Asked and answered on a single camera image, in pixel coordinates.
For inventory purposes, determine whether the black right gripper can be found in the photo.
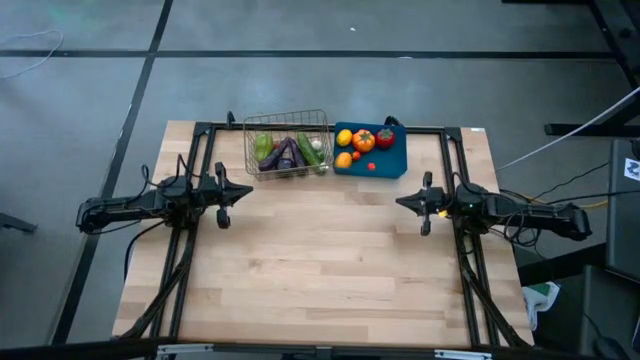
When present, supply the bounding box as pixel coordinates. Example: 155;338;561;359
395;171;454;236

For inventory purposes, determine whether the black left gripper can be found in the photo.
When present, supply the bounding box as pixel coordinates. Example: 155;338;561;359
198;162;254;230

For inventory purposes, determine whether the purple slender eggplant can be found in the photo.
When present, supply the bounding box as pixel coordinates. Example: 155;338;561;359
257;138;291;173

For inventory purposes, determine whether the green bell pepper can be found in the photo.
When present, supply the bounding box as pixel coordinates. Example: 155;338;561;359
254;132;275;163

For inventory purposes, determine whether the dark long eggplant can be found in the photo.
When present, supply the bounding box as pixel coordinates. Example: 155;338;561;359
287;137;307;169

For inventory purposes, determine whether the orange persimmon green calyx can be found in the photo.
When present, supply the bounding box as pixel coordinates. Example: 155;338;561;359
351;128;376;154

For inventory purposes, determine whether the green cucumber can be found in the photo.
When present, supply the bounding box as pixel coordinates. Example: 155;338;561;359
296;131;324;168

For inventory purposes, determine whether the blue tray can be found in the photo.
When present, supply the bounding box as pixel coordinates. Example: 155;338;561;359
332;121;409;180

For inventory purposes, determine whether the green white bag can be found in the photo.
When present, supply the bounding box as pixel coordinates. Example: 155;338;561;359
521;280;562;332

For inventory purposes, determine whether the black equipment case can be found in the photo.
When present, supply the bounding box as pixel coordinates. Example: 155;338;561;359
604;138;640;284

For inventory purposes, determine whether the grey floor foot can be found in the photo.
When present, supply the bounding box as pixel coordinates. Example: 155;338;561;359
0;212;39;235

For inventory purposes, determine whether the black floor cabinet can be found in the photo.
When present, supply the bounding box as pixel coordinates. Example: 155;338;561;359
517;242;640;360

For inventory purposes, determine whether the black rig beam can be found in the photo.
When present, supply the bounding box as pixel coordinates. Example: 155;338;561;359
0;337;640;360

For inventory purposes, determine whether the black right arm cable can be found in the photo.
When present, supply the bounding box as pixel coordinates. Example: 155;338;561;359
451;171;484;197

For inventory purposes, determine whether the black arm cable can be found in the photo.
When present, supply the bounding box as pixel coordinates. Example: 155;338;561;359
139;153;201;190
451;171;484;197

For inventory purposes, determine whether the black aluminium table frame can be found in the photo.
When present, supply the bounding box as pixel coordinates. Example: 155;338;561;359
112;110;534;351

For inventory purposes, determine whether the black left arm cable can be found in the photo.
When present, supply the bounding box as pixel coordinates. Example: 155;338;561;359
139;153;201;190

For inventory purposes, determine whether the metal wire basket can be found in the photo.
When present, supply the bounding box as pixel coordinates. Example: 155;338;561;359
242;108;335;182

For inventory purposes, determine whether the black floor cable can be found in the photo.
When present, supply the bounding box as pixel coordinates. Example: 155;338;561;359
499;160;640;250

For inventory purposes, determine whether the yellow cable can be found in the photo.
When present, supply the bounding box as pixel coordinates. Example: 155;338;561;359
529;194;610;210

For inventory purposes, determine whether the black table leg frame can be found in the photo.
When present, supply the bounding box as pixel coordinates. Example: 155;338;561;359
501;0;640;139

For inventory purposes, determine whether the thick white cable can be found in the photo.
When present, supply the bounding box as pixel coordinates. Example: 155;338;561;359
496;85;640;172

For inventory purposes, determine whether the white floor cable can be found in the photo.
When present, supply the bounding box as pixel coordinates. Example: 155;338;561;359
0;28;64;80

